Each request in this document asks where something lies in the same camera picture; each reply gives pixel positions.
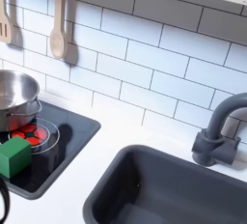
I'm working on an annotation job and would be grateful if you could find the green block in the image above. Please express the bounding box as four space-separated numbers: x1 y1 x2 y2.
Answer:
0 135 33 180

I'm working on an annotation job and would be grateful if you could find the grey sink basin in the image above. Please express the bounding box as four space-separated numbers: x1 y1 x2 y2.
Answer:
82 144 247 224

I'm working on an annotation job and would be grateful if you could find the wooden spoon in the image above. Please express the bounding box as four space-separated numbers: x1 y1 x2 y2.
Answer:
49 0 69 60

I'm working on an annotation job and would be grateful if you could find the wooden slotted spatula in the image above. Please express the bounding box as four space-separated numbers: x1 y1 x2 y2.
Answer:
0 0 14 44

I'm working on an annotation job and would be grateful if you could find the grey tap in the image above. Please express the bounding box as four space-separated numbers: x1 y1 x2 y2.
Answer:
191 92 247 167

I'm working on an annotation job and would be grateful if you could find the black stove top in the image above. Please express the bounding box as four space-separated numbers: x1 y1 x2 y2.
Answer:
0 99 102 201

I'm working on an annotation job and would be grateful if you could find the thin black cable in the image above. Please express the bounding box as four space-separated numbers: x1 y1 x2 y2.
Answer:
0 177 12 224

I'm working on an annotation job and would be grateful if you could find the steel pot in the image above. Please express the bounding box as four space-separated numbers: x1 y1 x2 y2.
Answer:
0 70 43 133

